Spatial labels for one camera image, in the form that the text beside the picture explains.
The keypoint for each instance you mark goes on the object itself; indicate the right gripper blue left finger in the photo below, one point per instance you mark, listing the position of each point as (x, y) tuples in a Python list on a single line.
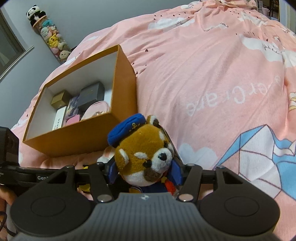
[(112, 172)]

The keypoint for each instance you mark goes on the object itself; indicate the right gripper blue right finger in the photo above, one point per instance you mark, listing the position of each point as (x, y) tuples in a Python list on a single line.
[(177, 172)]

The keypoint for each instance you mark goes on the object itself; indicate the red panda sailor plush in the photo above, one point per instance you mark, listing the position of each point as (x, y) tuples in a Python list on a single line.
[(143, 155)]

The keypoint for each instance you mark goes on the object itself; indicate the gold small box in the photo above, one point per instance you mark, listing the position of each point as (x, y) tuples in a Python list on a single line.
[(61, 99)]

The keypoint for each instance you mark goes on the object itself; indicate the person left hand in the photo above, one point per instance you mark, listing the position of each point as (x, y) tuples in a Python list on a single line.
[(6, 197)]

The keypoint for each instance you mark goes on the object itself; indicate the pink rectangular case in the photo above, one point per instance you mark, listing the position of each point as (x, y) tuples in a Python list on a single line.
[(72, 120)]

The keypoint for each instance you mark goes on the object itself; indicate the white glasses case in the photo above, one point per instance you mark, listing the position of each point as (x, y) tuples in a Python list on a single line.
[(59, 118)]

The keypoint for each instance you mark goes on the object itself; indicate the illustrated purple card box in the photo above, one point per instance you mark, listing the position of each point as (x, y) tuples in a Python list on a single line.
[(72, 109)]

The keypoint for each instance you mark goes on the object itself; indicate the black gift box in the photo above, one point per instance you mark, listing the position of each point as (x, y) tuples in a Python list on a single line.
[(90, 95)]

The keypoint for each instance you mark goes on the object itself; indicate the orange cardboard storage box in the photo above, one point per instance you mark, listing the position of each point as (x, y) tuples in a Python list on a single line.
[(112, 68)]

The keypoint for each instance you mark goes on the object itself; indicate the pink cloud bedsheet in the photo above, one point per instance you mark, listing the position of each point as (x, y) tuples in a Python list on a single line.
[(220, 78)]

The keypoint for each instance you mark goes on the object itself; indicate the plush toy hanging organizer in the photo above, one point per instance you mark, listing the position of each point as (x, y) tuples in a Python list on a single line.
[(53, 38)]

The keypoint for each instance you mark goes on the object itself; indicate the panda plush on organizer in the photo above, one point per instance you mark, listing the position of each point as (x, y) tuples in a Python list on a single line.
[(34, 14)]

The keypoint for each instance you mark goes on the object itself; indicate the window with frame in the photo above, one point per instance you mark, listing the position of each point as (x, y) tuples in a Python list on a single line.
[(13, 49)]

